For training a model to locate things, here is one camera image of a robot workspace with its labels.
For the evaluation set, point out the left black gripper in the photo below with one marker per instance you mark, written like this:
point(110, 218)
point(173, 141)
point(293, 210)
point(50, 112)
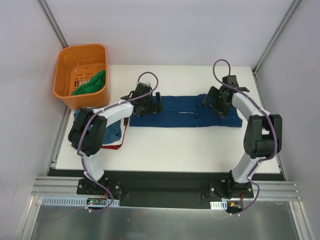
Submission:
point(152, 105)

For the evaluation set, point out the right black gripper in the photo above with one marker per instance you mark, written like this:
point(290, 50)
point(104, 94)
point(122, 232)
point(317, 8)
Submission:
point(217, 97)

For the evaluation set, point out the dark blue t shirt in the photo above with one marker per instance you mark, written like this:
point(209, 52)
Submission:
point(186, 112)

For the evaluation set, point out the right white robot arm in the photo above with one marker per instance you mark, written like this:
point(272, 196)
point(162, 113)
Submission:
point(262, 139)

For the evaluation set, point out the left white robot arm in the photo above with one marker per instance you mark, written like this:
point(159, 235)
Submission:
point(90, 157)

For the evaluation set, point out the folded white t shirt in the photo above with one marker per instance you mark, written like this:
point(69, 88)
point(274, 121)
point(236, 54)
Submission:
point(114, 134)

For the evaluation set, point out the folded light blue t shirt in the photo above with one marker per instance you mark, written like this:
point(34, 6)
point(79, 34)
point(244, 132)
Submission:
point(98, 134)

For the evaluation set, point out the folded red t shirt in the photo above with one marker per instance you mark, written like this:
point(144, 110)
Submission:
point(117, 144)

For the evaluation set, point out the green t shirt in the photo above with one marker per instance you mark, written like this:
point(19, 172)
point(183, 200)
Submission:
point(96, 84)

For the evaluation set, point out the orange plastic basket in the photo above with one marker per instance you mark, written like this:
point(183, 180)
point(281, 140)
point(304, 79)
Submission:
point(76, 66)

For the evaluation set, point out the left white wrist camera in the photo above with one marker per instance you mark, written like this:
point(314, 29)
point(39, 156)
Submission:
point(148, 84)

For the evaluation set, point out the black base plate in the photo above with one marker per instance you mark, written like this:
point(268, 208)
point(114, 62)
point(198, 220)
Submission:
point(155, 189)

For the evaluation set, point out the right slotted cable duct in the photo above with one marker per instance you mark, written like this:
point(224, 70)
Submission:
point(219, 205)

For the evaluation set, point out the slotted cable duct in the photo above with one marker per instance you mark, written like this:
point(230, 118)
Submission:
point(68, 201)
point(219, 205)

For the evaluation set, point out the aluminium rail frame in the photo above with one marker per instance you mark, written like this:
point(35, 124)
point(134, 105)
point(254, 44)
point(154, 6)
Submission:
point(67, 186)

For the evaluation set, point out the left slotted cable duct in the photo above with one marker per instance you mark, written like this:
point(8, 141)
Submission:
point(68, 201)

